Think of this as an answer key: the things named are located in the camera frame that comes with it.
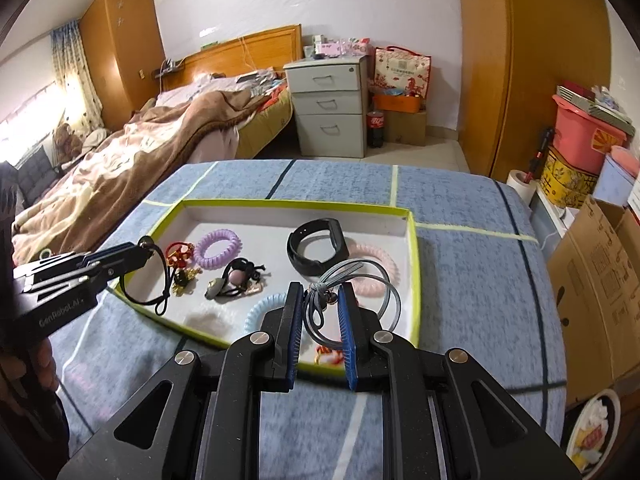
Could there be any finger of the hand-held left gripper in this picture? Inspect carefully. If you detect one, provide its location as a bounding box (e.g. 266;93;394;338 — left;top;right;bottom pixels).
90;259;149;292
82;242;153;268

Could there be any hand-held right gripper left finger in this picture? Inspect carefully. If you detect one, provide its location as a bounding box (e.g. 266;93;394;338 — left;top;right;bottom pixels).
56;281;306;480

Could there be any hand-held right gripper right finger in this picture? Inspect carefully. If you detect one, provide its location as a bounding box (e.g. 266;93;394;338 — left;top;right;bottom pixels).
336;281;584;480

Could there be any grey cord hair tie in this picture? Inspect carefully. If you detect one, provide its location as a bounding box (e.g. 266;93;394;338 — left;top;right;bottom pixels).
302;259;404;349

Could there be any blue spiral hair tie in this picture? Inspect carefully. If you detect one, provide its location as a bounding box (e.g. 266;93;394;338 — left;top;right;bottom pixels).
244;293;289;334

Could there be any black hair tie striped bead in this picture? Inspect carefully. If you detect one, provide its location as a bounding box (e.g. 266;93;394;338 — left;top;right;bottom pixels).
117;236;174;317

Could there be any gold charm hair clip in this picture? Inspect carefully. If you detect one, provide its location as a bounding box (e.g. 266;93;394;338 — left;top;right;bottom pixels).
172;267;202;289

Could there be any black smart wristband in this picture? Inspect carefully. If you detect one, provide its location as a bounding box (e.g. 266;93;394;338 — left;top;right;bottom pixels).
286;218;340;276

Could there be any black hair tie pink ornament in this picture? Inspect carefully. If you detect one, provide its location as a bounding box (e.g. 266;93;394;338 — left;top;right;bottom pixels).
204;257;271;302

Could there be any purple spiral hair tie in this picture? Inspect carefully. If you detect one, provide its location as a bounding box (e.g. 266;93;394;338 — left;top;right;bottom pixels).
193;229;245;271

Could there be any shallow yellow-green box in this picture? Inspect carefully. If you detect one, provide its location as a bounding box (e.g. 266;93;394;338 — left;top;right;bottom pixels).
110;198;421;380

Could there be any person's left forearm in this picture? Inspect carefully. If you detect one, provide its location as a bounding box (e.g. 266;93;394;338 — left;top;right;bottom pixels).
0;394;71;480

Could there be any person's left hand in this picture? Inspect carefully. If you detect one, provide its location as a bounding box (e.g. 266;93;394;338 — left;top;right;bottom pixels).
0;337;60;412

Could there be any red knot ornament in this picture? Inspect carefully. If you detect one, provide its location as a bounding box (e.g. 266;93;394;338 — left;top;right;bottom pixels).
164;241;196;267

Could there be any brown blanket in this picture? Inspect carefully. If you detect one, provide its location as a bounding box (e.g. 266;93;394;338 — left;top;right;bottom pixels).
12;91;262;267

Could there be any grey chair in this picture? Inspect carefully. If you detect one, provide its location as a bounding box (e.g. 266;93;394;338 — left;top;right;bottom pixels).
17;152;64;189

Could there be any brown teddy bear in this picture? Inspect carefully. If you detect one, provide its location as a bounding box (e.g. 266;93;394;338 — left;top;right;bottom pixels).
52;122;84;162

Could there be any blue plaid sheet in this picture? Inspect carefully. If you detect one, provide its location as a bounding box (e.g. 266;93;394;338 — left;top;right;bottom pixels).
42;159;571;480

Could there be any patterned window curtain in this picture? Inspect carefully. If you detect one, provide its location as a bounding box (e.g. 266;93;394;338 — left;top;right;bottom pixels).
49;20;104;134

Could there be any power strip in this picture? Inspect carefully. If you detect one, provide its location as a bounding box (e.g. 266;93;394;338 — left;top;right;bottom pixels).
154;59;186;79

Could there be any narrow wooden wardrobe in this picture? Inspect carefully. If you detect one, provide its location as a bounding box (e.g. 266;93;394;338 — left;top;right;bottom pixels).
79;0;166;134

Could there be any cola bottle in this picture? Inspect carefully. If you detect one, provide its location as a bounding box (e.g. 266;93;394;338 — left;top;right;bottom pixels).
367;108;387;150

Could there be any small cardboard box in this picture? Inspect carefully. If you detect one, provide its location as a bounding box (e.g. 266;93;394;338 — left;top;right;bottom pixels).
384;109;428;147

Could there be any white paper roll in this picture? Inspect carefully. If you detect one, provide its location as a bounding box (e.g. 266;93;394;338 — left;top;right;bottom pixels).
506;168;539;206

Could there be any grey drawer cabinet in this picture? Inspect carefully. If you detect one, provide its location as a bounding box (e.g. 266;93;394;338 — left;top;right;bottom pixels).
283;53;371;159

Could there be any orange box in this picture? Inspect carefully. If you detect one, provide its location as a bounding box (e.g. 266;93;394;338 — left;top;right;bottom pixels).
373;93;422;114

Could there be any wooden bed headboard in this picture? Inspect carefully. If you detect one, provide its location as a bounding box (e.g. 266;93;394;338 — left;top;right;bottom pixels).
160;23;304;94

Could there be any large open cardboard box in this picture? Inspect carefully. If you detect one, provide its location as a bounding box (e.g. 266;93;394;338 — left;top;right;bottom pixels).
546;194;640;407

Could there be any trash bin with black bag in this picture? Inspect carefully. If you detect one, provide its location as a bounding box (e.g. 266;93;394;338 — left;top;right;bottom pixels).
559;388;624;477

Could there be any red and black tool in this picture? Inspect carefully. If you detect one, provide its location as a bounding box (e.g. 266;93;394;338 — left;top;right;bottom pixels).
524;127;556;184

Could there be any yellow patterned tin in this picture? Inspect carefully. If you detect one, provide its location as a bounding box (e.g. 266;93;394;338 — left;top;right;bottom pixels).
539;145;599;209

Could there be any red floral gift bag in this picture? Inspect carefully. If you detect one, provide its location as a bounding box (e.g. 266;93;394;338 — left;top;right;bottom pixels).
373;45;432;100

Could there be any pile of small pink packages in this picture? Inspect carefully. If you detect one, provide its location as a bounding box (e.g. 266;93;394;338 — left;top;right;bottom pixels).
302;34;374;59

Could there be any pink plastic tub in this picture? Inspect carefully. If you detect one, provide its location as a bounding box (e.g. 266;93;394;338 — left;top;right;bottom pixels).
552;93;629;176

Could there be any light blue round box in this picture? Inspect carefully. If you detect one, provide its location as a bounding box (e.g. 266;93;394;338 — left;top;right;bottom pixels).
592;145;640;206

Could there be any large wooden wardrobe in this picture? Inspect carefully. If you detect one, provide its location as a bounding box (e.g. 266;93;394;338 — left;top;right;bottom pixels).
457;0;614;184

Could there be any striped flat box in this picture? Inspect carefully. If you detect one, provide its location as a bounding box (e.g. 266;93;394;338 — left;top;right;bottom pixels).
555;79;636;136

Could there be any pink spiral hair tie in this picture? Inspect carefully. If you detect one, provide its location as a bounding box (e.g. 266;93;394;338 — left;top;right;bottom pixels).
345;242;397;307

